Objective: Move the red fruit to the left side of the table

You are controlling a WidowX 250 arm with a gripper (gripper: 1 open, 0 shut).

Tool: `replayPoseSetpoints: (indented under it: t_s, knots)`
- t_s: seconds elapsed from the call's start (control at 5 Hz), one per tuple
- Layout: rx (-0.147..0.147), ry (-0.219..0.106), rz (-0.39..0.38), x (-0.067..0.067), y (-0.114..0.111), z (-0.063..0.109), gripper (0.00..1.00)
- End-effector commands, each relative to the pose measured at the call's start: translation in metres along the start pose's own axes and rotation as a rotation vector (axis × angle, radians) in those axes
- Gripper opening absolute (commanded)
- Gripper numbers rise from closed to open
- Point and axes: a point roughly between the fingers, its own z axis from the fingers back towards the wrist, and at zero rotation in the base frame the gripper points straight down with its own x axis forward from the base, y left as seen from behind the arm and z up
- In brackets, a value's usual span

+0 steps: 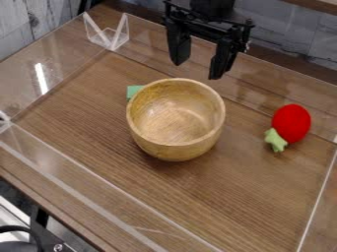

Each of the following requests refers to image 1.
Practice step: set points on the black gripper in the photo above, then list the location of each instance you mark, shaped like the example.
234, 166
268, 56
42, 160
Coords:
209, 19

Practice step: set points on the red plush strawberry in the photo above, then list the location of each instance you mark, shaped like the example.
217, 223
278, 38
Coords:
290, 125

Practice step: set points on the green block behind bowl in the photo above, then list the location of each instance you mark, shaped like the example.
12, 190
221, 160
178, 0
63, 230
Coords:
131, 91

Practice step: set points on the wooden bowl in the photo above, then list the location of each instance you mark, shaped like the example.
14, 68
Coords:
175, 117

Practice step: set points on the clear acrylic tray enclosure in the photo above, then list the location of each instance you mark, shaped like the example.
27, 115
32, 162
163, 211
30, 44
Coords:
240, 199

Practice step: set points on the black table leg bracket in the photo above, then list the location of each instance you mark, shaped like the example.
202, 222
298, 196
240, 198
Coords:
51, 242

